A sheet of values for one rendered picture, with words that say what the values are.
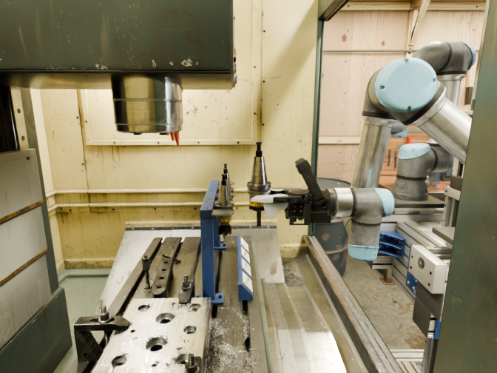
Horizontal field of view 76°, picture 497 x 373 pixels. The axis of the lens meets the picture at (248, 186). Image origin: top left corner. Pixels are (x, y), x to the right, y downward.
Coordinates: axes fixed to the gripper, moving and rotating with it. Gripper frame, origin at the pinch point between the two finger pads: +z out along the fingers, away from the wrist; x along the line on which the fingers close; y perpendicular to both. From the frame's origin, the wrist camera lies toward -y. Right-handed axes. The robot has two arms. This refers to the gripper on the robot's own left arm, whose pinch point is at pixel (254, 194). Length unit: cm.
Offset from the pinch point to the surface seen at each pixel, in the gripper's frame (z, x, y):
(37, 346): 70, 15, 56
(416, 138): -181, 243, 2
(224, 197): 8.5, 22.8, 7.1
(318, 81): -40, 100, -38
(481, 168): -38.3, -25.2, -11.2
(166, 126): 20.7, -5.2, -17.0
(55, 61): 40, -12, -29
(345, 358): -35, 17, 65
